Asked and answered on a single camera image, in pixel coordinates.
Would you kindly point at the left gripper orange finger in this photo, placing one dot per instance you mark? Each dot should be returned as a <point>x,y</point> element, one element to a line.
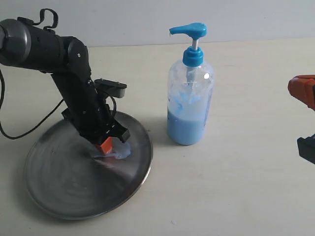
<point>120,132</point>
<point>105,147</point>

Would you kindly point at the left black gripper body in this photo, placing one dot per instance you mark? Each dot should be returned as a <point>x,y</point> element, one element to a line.
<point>88,110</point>

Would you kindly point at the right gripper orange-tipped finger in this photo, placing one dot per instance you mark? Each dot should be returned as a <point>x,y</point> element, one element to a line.
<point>302,87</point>

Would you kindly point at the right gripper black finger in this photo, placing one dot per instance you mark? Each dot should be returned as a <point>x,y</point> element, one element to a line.
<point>306,148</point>

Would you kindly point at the blue soap smear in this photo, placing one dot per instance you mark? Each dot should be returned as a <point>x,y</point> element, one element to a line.
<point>119,151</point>

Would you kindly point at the blue soap pump bottle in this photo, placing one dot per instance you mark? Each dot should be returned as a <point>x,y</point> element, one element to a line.
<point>190,88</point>

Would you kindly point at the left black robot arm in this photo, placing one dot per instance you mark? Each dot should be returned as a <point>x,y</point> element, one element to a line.
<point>23,44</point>

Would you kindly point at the round steel plate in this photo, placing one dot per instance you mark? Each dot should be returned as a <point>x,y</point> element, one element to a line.
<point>64,180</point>

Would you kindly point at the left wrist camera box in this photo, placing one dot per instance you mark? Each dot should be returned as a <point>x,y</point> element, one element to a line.
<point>110,88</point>

